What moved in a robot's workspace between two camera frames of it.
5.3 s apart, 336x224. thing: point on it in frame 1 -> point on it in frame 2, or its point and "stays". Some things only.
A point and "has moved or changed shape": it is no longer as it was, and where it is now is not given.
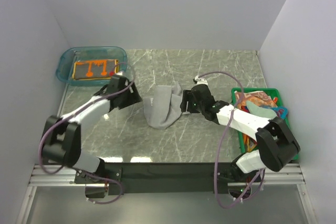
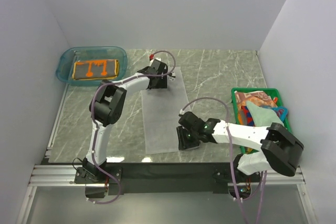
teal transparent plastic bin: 90,65 stays
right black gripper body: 193,106 -> 189,139
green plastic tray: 242,144 stays
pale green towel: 259,111 stays
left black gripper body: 128,97 -> 161,83
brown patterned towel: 261,97 stays
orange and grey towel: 95,69 stays
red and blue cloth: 282,112 stays
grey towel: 164,108 has moved or changed shape
